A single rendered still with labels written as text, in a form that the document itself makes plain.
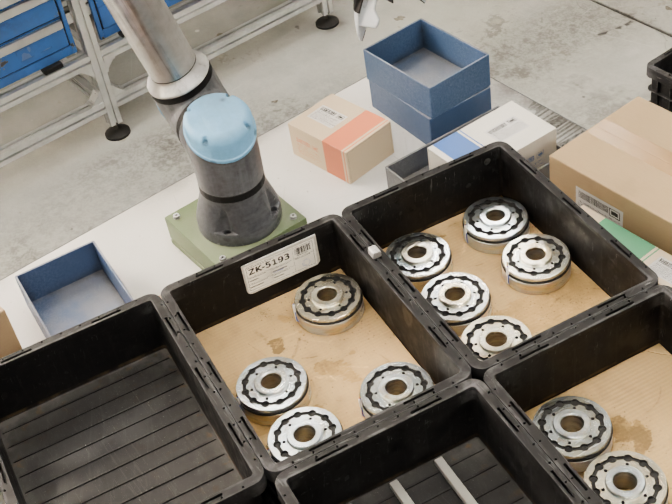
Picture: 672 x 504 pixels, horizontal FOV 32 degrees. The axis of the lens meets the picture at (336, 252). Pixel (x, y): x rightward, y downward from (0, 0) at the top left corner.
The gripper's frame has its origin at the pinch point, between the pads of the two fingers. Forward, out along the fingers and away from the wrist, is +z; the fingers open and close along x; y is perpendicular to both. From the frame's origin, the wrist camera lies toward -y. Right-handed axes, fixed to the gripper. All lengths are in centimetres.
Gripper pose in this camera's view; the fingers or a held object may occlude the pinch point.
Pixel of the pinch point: (390, 20)
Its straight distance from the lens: 219.6
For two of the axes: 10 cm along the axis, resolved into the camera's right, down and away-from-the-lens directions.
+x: 7.9, -5.3, 3.1
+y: 5.8, 4.8, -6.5
